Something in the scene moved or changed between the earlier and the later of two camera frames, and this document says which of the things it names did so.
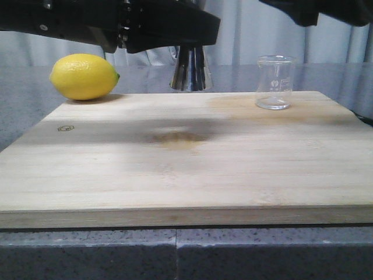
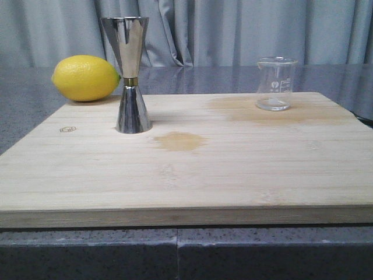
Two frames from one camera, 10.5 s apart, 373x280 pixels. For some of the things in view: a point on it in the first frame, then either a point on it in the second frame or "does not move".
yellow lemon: [83, 76] does not move
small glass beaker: [274, 81] does not move
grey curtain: [247, 31] does not move
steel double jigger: [191, 72] -> [126, 35]
